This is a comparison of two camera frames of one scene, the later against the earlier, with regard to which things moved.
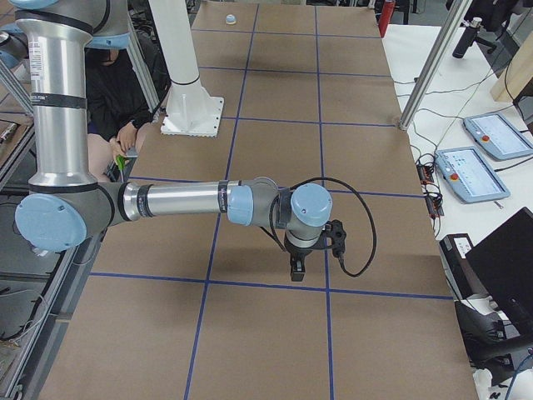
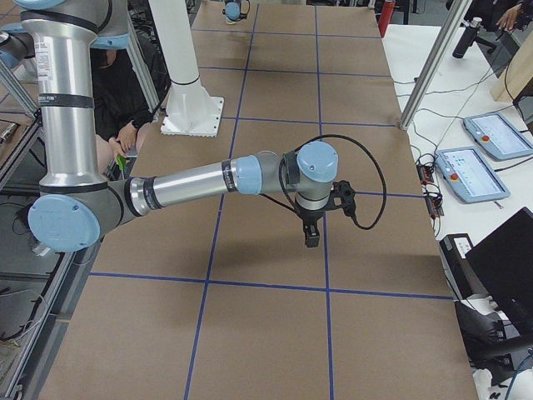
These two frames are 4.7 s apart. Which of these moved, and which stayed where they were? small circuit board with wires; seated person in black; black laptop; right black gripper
Moved: right black gripper
Stayed: small circuit board with wires; seated person in black; black laptop
